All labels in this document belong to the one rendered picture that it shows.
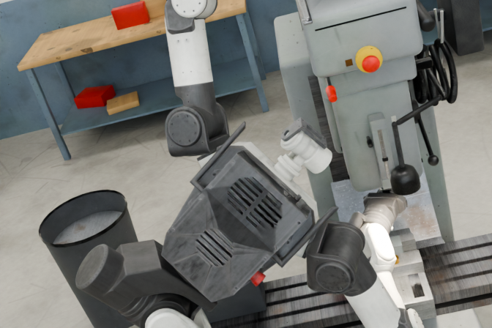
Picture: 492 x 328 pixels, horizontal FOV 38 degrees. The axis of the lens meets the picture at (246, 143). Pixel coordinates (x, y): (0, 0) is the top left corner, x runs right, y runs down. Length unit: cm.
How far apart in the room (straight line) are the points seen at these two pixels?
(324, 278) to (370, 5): 61
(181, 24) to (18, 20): 499
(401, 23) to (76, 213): 273
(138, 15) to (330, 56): 412
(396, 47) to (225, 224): 57
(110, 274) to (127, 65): 494
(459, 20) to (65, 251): 230
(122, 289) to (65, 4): 492
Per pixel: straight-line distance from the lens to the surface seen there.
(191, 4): 160
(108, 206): 403
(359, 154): 195
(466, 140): 478
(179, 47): 163
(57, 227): 403
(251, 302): 229
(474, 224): 405
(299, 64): 232
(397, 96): 189
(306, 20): 161
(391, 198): 207
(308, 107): 238
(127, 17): 573
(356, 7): 166
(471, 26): 219
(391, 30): 168
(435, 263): 234
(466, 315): 228
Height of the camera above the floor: 241
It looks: 27 degrees down
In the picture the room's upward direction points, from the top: 17 degrees counter-clockwise
